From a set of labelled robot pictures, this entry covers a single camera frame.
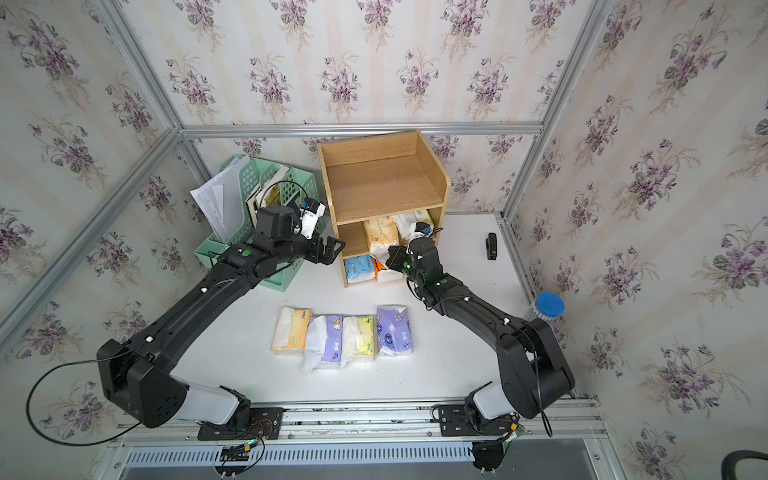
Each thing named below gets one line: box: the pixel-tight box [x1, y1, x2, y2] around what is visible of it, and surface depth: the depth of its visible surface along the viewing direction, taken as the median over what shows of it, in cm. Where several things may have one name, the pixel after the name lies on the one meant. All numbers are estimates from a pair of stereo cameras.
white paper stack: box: [190, 157, 250, 243], surface depth 95 cm
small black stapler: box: [486, 232, 497, 260], surface depth 109 cm
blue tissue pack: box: [343, 254, 376, 283], surface depth 98 cm
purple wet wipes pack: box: [376, 306, 413, 356], surface depth 86 cm
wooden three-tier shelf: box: [317, 130, 451, 288], surface depth 90 cm
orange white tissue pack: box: [372, 258, 405, 283], surface depth 97 cm
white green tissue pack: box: [393, 209, 434, 240], surface depth 90 cm
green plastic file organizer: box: [193, 154, 328, 292], surface depth 68 cm
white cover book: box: [245, 187, 261, 229], surface depth 100 cm
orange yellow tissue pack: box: [271, 306, 311, 355], surface depth 86 cm
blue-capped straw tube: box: [528, 292, 565, 322], surface depth 75 cm
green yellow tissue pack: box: [340, 316, 375, 367], surface depth 83 cm
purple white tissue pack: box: [302, 315, 343, 372], surface depth 82 cm
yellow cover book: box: [265, 183, 282, 206], surface depth 95 cm
